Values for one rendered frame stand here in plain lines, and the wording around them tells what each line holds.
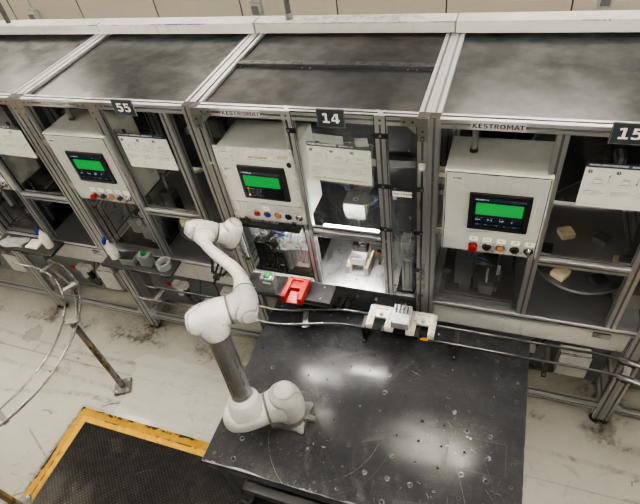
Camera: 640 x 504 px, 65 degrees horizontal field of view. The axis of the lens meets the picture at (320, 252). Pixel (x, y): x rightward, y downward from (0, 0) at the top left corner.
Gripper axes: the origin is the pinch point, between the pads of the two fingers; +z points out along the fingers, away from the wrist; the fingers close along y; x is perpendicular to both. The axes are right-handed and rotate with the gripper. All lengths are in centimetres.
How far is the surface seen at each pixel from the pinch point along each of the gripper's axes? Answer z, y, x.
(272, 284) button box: -6.2, -31.0, -4.4
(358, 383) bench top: 7, -91, 35
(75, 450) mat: 158, 50, 28
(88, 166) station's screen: -24, 87, -27
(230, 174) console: -62, 10, -6
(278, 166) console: -80, -11, 3
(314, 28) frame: -130, -4, -67
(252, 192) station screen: -59, -3, -3
